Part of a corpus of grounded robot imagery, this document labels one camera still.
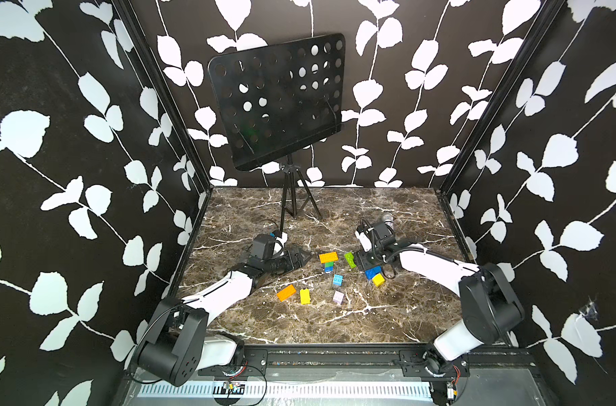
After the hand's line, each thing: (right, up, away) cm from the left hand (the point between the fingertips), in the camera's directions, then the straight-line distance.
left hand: (306, 256), depth 85 cm
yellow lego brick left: (-1, -14, 0) cm, 14 cm away
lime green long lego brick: (+16, -2, +9) cm, 19 cm away
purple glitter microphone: (+34, +13, +22) cm, 43 cm away
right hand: (+19, 0, +7) cm, 20 cm away
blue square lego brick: (+8, -7, +10) cm, 15 cm away
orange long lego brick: (-7, -13, +3) cm, 16 cm away
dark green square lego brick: (+8, -4, +8) cm, 12 cm away
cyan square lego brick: (+11, -9, +6) cm, 16 cm away
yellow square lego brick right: (+26, -10, +5) cm, 28 cm away
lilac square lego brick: (+11, -14, +1) cm, 18 cm away
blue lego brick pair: (+23, -7, +6) cm, 25 cm away
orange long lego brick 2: (+8, -1, +3) cm, 8 cm away
